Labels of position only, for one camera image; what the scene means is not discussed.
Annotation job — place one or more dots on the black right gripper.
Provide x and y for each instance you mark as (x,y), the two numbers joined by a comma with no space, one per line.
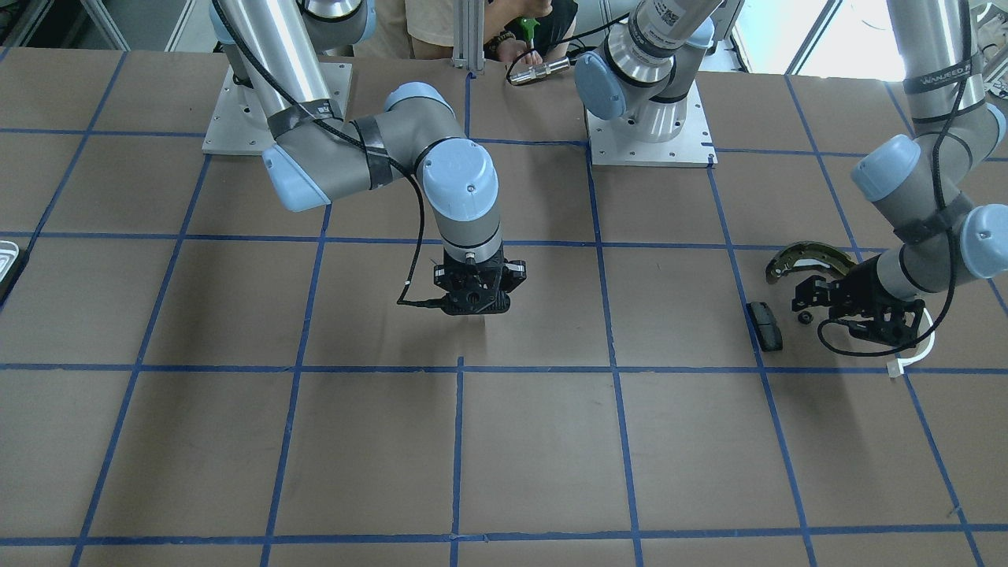
(515,275)

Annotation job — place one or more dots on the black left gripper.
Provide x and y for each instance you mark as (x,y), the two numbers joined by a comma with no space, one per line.
(864,288)

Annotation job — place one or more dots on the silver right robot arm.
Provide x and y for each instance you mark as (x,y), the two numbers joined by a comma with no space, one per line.
(317,156)

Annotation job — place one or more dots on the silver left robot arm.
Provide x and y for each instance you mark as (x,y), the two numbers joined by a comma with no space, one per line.
(946,240)

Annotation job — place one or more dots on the green brake shoe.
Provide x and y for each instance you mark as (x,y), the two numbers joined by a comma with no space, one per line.
(808,256)

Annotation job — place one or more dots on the white curved plastic part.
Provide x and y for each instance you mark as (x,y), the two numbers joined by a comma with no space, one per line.
(897,366)

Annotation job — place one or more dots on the grey brake pad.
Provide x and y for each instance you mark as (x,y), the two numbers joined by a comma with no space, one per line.
(766,328)

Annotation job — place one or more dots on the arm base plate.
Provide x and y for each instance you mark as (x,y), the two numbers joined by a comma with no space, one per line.
(676,134)
(239,124)

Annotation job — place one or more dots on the aluminium frame post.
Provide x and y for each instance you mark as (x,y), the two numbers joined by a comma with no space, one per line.
(468,31)

